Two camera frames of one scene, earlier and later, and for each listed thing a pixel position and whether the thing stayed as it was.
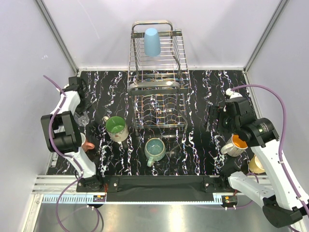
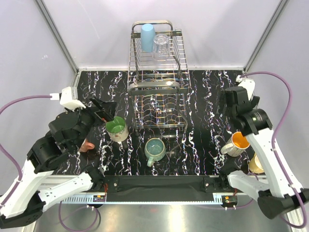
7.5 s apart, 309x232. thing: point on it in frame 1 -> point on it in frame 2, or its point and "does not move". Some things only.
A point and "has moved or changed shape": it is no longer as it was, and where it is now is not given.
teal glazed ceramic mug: [155, 149] does not move
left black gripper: [86, 106] -> [106, 112]
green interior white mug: [116, 128] does not move
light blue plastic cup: [151, 42] has moved or changed shape
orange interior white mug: [235, 147] does not move
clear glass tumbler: [82, 119] has moved or changed shape
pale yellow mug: [255, 166] does not move
